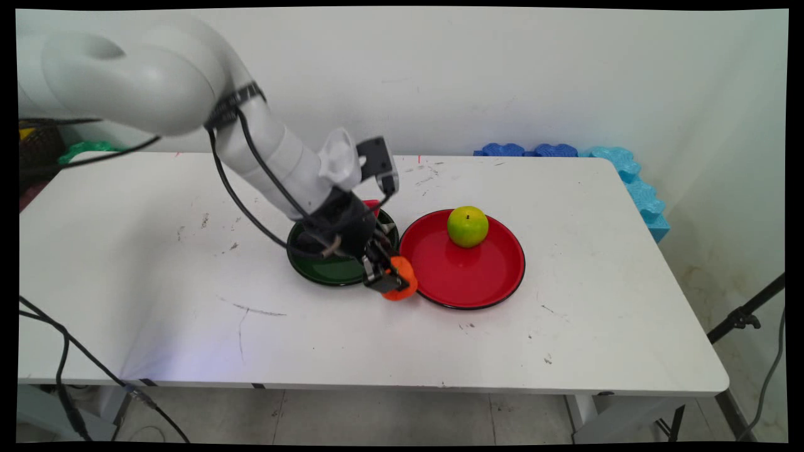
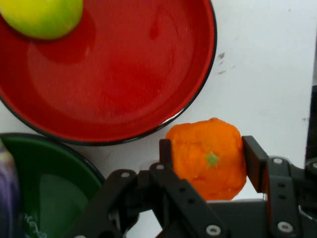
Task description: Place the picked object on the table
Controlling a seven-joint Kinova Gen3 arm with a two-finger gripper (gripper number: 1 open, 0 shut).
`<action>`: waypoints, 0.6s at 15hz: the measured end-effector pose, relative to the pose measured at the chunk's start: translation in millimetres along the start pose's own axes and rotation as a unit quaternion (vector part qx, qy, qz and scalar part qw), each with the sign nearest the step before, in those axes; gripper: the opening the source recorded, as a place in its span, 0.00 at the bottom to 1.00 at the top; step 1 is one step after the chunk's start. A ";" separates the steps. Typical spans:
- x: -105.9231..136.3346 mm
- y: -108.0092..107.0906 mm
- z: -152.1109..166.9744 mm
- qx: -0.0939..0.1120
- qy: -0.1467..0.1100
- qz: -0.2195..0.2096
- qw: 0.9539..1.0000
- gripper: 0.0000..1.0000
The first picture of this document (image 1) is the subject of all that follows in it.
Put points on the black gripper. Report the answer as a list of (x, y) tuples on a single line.
[(342, 227)]

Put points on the orange tangerine toy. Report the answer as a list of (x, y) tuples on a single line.
[(404, 276)]

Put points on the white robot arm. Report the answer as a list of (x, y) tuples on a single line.
[(157, 75)]

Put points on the dark green plate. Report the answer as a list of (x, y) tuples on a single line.
[(326, 269)]

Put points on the watermelon slice toy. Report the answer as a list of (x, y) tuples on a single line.
[(372, 205)]

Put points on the red plate black rim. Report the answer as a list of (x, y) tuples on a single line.
[(468, 276)]

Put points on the green apple toy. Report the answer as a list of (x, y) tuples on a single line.
[(468, 226)]

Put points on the dark blue foam mat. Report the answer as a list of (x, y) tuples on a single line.
[(556, 150), (502, 150)]

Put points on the white table leg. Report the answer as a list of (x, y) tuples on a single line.
[(107, 408), (603, 417)]

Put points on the light blue foam mat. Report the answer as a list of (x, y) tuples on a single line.
[(644, 198)]

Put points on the green plastic object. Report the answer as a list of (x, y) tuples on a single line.
[(88, 150)]

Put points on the black tripod stand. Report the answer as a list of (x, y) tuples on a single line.
[(741, 319)]

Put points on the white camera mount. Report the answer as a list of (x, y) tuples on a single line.
[(341, 160)]

